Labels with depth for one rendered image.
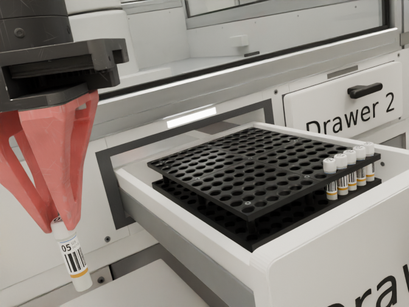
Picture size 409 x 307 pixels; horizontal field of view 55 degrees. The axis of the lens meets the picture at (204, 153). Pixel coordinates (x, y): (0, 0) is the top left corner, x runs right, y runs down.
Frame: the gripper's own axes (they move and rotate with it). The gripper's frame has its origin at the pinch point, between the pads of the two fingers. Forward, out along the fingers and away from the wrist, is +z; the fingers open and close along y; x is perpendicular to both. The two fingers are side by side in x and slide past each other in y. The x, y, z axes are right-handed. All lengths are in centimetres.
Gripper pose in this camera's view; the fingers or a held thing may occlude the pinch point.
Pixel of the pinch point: (59, 214)
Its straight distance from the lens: 24.3
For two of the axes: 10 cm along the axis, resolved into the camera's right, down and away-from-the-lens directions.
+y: -9.9, 1.3, 0.2
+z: 1.4, 9.5, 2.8
